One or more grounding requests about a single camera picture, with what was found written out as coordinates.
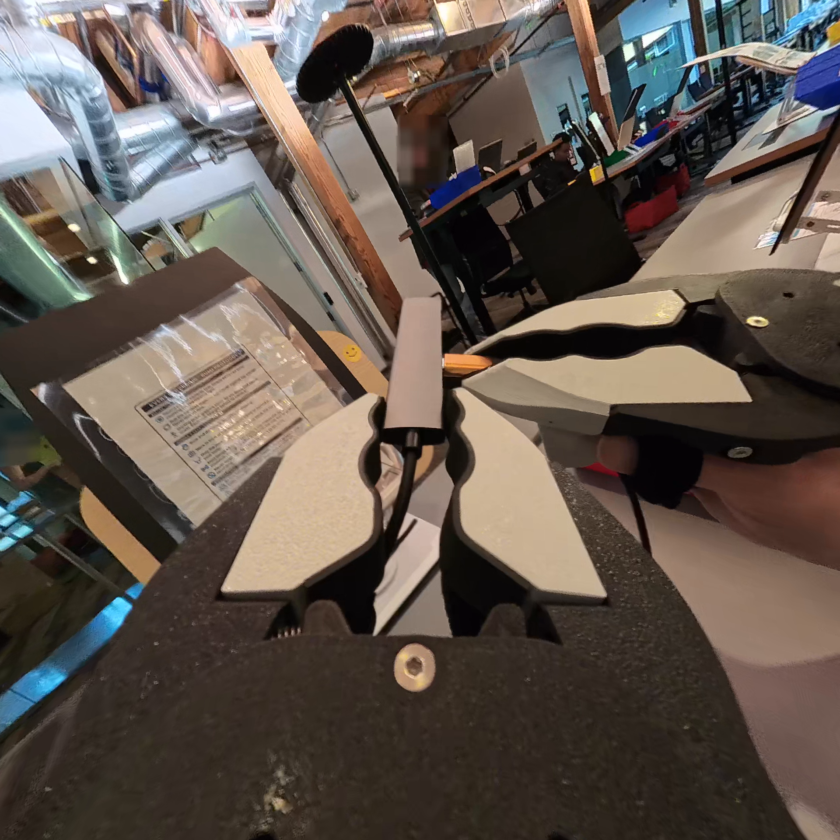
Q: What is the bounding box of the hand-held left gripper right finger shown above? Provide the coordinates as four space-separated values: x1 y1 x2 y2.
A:
440 388 609 637

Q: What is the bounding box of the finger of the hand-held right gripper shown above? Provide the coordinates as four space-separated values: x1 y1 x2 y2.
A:
458 344 753 437
461 289 688 360

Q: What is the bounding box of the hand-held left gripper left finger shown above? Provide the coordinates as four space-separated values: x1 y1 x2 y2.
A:
220 395 386 634

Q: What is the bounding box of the black hub cable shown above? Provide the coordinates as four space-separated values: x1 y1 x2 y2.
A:
381 430 424 565

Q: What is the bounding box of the person's right hand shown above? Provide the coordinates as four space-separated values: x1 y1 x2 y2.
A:
597 433 840 570

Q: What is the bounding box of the black office chair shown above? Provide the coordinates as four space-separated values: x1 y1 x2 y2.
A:
505 172 644 309
446 203 539 309

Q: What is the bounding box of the red plastic bin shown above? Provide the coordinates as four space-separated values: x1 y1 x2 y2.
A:
623 187 680 234

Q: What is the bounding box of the printed instruction sheet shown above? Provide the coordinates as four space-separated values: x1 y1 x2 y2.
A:
62 308 342 519

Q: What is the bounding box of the clear acrylic sign holder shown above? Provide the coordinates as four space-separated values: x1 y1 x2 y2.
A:
29 276 352 526

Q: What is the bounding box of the wooden desk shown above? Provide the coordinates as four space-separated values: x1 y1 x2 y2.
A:
399 141 565 244

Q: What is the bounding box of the wooden sign board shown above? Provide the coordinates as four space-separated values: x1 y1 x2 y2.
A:
79 330 389 585

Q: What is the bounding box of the blue plastic bin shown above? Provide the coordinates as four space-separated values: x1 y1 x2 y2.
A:
430 165 483 203
791 45 840 111

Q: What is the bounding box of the black floor lamp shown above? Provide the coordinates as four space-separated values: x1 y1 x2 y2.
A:
295 23 480 345

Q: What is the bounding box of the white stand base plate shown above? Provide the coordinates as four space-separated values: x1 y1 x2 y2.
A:
373 512 442 636

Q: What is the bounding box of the wooden support post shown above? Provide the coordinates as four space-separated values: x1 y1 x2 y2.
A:
564 0 621 142
217 39 404 342

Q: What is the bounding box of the glass window wall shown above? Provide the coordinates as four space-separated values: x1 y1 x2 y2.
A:
0 157 345 342

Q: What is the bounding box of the rectangular metal duct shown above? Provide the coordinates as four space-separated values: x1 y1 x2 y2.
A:
433 0 559 53

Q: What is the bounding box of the silver round ventilation duct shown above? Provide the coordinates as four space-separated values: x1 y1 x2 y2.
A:
269 0 441 83
0 26 201 201

